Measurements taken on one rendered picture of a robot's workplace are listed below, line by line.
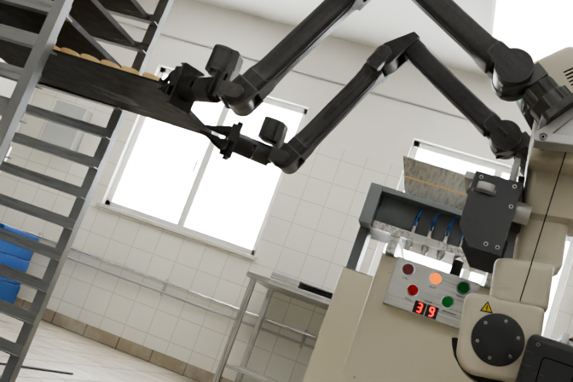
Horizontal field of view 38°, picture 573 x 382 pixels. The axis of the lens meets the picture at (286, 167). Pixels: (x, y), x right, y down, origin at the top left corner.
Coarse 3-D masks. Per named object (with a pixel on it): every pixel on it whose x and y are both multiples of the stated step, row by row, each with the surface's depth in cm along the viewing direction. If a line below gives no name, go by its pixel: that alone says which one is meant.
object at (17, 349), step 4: (0, 340) 224; (4, 340) 224; (8, 340) 224; (0, 344) 224; (4, 344) 224; (8, 344) 224; (12, 344) 223; (16, 344) 223; (0, 348) 223; (4, 348) 224; (8, 348) 223; (12, 348) 223; (16, 348) 223; (20, 348) 223; (8, 352) 221; (12, 352) 223; (16, 352) 223; (20, 352) 222; (16, 356) 221
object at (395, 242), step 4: (392, 232) 240; (396, 232) 240; (400, 232) 239; (392, 236) 240; (396, 236) 239; (400, 236) 239; (388, 240) 240; (392, 240) 240; (396, 240) 240; (400, 240) 244; (388, 244) 240; (392, 244) 239; (396, 244) 239; (400, 244) 249; (388, 248) 239; (392, 248) 239; (396, 248) 242; (400, 248) 253; (388, 252) 240; (392, 252) 239; (396, 252) 246; (400, 252) 258; (396, 256) 250; (400, 256) 262
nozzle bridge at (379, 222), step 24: (384, 192) 319; (360, 216) 316; (384, 216) 324; (408, 216) 322; (432, 216) 321; (456, 216) 314; (360, 240) 325; (384, 240) 340; (432, 240) 313; (456, 240) 317; (360, 264) 331
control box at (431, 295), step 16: (400, 272) 237; (416, 272) 236; (432, 272) 235; (400, 288) 236; (432, 288) 234; (448, 288) 234; (400, 304) 235; (416, 304) 234; (432, 304) 233; (432, 320) 233; (448, 320) 232
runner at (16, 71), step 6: (0, 66) 199; (6, 66) 198; (12, 66) 198; (0, 72) 198; (6, 72) 198; (12, 72) 197; (18, 72) 197; (12, 78) 198; (18, 78) 197; (36, 84) 195
